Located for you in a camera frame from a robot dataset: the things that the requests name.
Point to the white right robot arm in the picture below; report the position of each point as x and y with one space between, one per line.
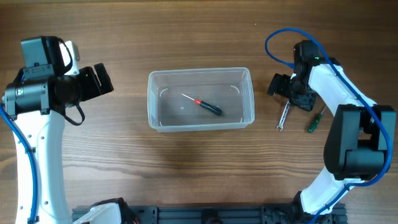
358 149

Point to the small silver wrench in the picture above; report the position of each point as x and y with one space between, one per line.
280 125

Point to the green handled screwdriver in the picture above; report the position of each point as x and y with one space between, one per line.
316 121

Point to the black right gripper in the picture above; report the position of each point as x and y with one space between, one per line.
305 102

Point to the clear plastic container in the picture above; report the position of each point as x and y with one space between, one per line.
229 89

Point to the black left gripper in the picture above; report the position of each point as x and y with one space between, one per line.
94 88

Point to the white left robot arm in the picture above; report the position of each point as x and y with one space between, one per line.
34 107

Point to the black orange screwdriver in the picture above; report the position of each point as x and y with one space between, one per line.
213 109

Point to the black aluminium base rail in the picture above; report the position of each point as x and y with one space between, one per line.
266 214

